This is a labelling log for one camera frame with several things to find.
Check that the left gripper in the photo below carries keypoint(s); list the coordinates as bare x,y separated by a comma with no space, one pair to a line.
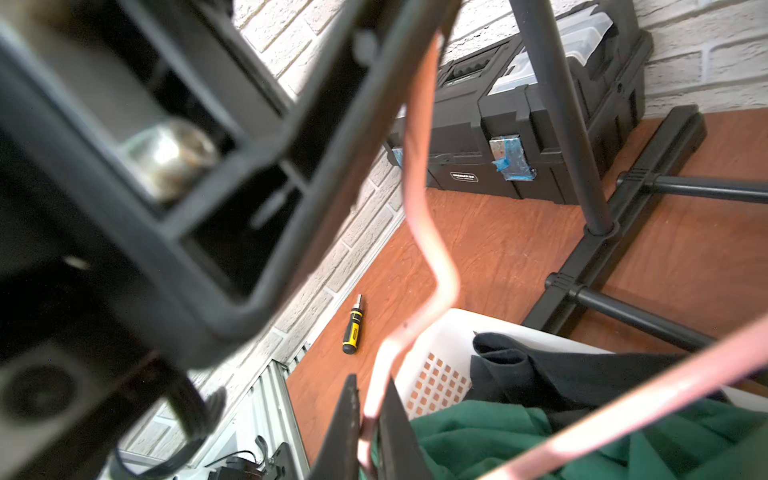
161,200

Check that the white perforated laundry basket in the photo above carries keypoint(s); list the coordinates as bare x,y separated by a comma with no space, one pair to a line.
436,373

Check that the black clothes rack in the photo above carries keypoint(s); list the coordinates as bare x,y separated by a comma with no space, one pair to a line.
612,223

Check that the black t-shirt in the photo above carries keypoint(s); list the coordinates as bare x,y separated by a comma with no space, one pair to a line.
566,386

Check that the black toolbox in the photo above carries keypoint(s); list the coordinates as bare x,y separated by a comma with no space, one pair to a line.
491,131

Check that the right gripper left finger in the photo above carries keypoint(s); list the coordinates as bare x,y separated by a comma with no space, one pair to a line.
337,459

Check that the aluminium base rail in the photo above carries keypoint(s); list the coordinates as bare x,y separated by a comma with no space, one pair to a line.
260,441

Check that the yellow black screwdriver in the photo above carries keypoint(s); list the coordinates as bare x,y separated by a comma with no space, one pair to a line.
351,338

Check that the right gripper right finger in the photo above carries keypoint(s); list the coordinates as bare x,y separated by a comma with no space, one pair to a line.
400,457

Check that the green t-shirt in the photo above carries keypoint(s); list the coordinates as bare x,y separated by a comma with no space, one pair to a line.
706,440

